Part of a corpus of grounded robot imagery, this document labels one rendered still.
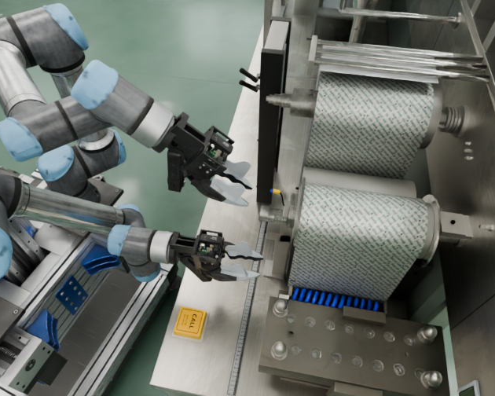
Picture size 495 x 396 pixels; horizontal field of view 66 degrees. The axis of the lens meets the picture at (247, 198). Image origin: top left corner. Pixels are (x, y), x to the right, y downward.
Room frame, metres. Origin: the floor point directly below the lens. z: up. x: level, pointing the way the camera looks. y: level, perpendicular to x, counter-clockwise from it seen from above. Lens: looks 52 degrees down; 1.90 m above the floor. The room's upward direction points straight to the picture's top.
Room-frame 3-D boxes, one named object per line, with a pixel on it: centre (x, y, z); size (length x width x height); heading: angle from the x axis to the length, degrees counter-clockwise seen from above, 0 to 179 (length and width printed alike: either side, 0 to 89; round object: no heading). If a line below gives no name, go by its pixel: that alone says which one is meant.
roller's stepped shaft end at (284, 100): (0.73, -0.07, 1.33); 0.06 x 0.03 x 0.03; 79
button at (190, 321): (0.35, 0.15, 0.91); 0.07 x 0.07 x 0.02; 79
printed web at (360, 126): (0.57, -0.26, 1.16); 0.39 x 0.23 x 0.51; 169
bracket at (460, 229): (0.41, -0.40, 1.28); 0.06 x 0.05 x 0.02; 79
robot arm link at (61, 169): (0.83, 0.59, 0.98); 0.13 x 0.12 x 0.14; 125
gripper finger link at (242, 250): (0.46, 0.01, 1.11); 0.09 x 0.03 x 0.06; 88
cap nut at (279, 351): (0.25, -0.07, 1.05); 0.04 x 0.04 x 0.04
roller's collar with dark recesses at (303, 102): (0.72, -0.13, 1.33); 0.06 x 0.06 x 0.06; 79
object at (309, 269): (0.39, -0.22, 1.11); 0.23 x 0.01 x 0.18; 79
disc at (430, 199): (0.42, -0.36, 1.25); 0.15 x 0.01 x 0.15; 169
